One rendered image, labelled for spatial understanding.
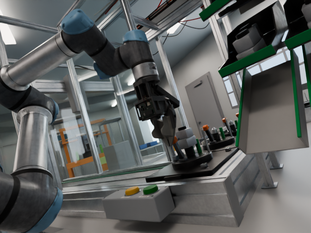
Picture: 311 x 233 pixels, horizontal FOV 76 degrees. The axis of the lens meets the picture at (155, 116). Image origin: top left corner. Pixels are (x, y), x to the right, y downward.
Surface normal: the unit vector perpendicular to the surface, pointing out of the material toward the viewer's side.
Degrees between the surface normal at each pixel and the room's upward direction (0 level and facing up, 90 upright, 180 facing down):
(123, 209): 90
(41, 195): 76
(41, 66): 142
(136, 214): 90
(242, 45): 114
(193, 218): 90
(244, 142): 90
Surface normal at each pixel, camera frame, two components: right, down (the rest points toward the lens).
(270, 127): -0.72, -0.56
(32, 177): 0.45, -0.76
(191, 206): -0.60, 0.11
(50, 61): 0.04, 0.77
